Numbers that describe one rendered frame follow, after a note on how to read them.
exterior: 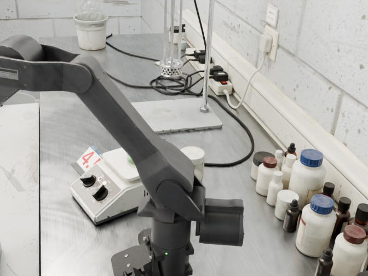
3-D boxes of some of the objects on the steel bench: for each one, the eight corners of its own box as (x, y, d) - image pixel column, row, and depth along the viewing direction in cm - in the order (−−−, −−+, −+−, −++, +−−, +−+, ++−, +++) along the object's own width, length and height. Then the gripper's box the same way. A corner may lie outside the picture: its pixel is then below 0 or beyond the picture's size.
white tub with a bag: (91, 39, 201) (88, -11, 190) (116, 45, 194) (114, -6, 184) (68, 47, 190) (63, -5, 180) (93, 54, 184) (90, 0, 173)
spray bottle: (180, 46, 197) (182, 22, 192) (188, 49, 195) (189, 24, 190) (175, 48, 195) (176, 24, 189) (182, 50, 193) (183, 26, 187)
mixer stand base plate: (122, 137, 125) (122, 133, 125) (112, 106, 142) (112, 103, 141) (223, 127, 133) (224, 124, 132) (202, 99, 149) (203, 96, 149)
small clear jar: (297, 222, 96) (302, 202, 94) (276, 222, 96) (279, 202, 94) (292, 208, 100) (296, 189, 98) (271, 208, 100) (275, 189, 98)
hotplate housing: (95, 228, 92) (93, 196, 88) (69, 195, 101) (66, 165, 97) (184, 193, 103) (185, 164, 100) (153, 167, 113) (154, 139, 109)
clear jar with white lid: (183, 190, 104) (184, 161, 101) (173, 176, 109) (175, 148, 105) (206, 185, 107) (209, 156, 103) (196, 172, 111) (199, 144, 107)
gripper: (212, 279, 59) (205, 355, 66) (173, 196, 74) (171, 265, 82) (167, 288, 57) (165, 366, 65) (136, 201, 73) (138, 272, 80)
